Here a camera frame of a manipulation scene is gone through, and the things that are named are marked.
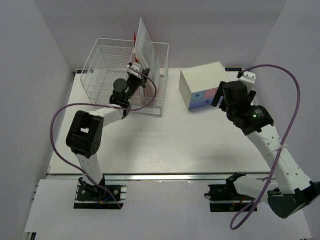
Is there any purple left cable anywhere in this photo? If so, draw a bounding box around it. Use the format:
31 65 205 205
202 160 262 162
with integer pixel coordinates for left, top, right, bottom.
49 68 158 210

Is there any pink drawer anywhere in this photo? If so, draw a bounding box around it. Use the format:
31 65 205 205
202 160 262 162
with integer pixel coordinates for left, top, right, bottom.
203 87 218 99

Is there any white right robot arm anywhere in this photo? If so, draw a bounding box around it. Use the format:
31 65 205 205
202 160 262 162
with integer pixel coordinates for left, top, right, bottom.
211 80 320 219

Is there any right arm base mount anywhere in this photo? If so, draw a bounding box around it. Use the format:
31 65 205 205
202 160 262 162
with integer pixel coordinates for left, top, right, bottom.
203 172 260 213

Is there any clear plastic bag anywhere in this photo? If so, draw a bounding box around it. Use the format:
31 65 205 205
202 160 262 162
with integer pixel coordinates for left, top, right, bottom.
136 17 160 88

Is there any periwinkle blue drawer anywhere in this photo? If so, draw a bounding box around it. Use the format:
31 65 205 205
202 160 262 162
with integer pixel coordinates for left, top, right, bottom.
188 96 214 110

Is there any white mini drawer cabinet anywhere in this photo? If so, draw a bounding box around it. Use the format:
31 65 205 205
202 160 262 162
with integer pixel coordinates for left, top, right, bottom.
178 61 229 109

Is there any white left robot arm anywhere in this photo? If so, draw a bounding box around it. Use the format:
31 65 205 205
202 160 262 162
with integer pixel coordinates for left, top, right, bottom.
66 62 154 200

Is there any red folder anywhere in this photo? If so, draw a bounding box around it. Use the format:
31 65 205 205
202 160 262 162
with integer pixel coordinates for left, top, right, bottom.
133 32 139 63

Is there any blue label sticker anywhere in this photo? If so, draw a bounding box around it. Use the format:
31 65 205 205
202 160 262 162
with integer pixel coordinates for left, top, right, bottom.
224 67 243 72

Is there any white wire mesh organizer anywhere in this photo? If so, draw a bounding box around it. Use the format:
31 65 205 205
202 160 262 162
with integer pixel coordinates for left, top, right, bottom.
80 38 170 116

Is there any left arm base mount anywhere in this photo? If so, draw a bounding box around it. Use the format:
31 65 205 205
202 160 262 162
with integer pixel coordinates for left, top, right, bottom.
73 177 127 210

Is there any light blue drawer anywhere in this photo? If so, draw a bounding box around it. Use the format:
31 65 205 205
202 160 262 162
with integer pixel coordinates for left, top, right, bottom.
190 90 206 102

